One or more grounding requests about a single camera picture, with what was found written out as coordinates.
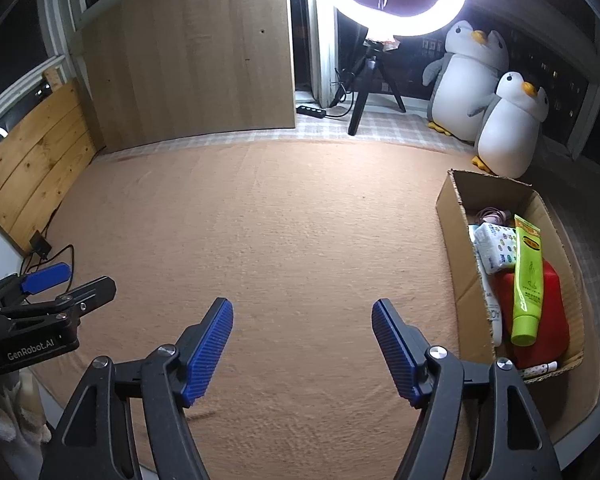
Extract patterned tissue pack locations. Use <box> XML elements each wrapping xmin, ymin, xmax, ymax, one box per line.
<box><xmin>472</xmin><ymin>223</ymin><xmax>517</xmax><ymax>274</ymax></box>

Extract pine wooden board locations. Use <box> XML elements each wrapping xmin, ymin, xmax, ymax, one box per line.
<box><xmin>0</xmin><ymin>67</ymin><xmax>98</xmax><ymax>255</ymax></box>

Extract large penguin plush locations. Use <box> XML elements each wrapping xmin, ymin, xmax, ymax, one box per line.
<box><xmin>422</xmin><ymin>21</ymin><xmax>509</xmax><ymax>143</ymax></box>

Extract black tripod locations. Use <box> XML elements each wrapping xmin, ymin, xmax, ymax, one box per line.
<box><xmin>330</xmin><ymin>39</ymin><xmax>406</xmax><ymax>136</ymax></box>

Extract cardboard box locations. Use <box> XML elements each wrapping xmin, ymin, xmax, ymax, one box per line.
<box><xmin>436</xmin><ymin>169</ymin><xmax>584</xmax><ymax>382</ymax></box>

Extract light wooden cabinet panel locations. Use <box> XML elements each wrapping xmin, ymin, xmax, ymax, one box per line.
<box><xmin>81</xmin><ymin>0</ymin><xmax>296</xmax><ymax>151</ymax></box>

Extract green lotion tube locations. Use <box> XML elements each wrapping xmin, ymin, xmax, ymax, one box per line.
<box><xmin>510</xmin><ymin>216</ymin><xmax>544</xmax><ymax>348</ymax></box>

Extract beige felt mat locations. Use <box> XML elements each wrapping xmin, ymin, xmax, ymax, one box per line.
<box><xmin>29</xmin><ymin>138</ymin><xmax>502</xmax><ymax>480</ymax></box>

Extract white sunscreen spray bottle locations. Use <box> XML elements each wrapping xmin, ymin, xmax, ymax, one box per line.
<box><xmin>468</xmin><ymin>224</ymin><xmax>503</xmax><ymax>348</ymax></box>

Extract black power strip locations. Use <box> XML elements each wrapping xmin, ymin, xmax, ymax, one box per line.
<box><xmin>296</xmin><ymin>105</ymin><xmax>327</xmax><ymax>119</ymax></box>

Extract black cable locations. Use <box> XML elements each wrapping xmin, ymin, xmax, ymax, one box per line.
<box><xmin>19</xmin><ymin>204</ymin><xmax>77</xmax><ymax>294</ymax></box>

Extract purple hair ties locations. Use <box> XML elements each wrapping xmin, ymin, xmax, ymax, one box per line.
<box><xmin>474</xmin><ymin>206</ymin><xmax>513</xmax><ymax>226</ymax></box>

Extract patterned white lighter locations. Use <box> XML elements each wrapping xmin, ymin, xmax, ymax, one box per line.
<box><xmin>519</xmin><ymin>361</ymin><xmax>558</xmax><ymax>379</ymax></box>

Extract small penguin plush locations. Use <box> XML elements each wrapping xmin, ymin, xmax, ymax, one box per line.
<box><xmin>467</xmin><ymin>72</ymin><xmax>550</xmax><ymax>179</ymax></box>

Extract red pouch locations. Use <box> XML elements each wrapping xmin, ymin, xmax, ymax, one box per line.
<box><xmin>491</xmin><ymin>260</ymin><xmax>570</xmax><ymax>370</ymax></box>

